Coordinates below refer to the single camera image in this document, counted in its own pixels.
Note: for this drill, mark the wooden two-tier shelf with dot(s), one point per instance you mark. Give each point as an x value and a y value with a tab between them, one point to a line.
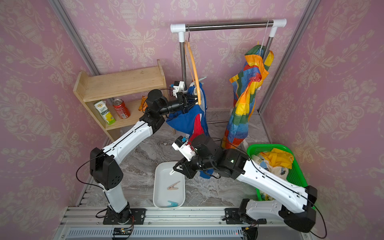
90	90

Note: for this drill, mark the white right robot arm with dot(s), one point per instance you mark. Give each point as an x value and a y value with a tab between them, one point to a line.
297	202

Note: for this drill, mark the pink clothespin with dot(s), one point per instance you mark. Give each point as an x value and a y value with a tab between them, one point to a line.
173	186

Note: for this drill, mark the orange snack bag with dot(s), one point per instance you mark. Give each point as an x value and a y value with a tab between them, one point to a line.
143	104

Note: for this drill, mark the rainbow striped jacket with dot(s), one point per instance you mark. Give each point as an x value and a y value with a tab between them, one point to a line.
245	93

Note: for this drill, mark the red soda can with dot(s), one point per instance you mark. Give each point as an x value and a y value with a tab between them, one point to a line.
121	109

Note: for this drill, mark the blue clothespin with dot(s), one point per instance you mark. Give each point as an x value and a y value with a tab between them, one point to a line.
172	204

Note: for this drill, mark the red clothespin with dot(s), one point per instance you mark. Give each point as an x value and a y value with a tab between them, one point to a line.
256	78

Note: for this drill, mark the yellow dinosaur print jacket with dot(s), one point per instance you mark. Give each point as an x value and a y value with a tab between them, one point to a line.
276	161

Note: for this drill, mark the white plastic tray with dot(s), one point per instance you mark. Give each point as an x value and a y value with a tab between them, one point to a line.
163	179

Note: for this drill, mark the green plastic basket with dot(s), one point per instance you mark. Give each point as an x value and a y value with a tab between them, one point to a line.
295	175

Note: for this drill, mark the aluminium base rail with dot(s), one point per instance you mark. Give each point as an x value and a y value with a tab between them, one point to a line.
184	223

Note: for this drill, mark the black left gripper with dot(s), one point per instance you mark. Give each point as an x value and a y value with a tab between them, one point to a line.
182	103

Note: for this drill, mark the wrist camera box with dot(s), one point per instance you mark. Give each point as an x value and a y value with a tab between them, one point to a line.
178	87
183	145

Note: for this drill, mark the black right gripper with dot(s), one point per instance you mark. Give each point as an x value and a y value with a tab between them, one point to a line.
187	165

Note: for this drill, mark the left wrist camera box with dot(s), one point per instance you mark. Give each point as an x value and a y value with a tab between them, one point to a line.
178	87

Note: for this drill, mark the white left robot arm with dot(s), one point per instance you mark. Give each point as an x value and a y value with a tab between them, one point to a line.
105	163

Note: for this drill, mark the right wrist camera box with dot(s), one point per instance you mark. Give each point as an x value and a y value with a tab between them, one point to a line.
183	145

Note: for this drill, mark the small circuit board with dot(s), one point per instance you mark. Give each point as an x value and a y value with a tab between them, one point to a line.
122	232

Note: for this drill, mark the metal clothes rack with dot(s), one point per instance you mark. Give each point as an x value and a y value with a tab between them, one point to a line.
181	29

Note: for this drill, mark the wooden clothes hanger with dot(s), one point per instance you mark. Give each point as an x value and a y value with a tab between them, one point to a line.
193	70

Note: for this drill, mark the green white juice carton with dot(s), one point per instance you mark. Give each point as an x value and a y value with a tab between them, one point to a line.
102	108

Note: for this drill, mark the blue red white jacket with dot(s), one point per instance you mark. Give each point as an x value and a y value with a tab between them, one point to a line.
194	125

